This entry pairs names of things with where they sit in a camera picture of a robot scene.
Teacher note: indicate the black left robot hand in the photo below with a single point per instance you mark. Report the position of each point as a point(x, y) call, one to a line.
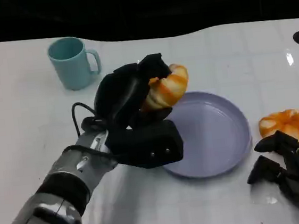
point(120, 93)

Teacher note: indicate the orange white toy bread roll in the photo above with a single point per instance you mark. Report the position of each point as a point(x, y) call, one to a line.
point(290, 124)
point(173, 88)

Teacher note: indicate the pale green mug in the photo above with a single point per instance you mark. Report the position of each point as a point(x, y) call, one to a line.
point(72, 69)

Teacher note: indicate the black backdrop curtain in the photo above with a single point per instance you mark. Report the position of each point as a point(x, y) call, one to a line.
point(138, 6)

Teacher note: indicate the lilac plate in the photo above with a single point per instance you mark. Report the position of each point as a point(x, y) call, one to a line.
point(210, 132)

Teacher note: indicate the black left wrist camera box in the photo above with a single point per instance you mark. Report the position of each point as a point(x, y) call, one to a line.
point(147, 144)

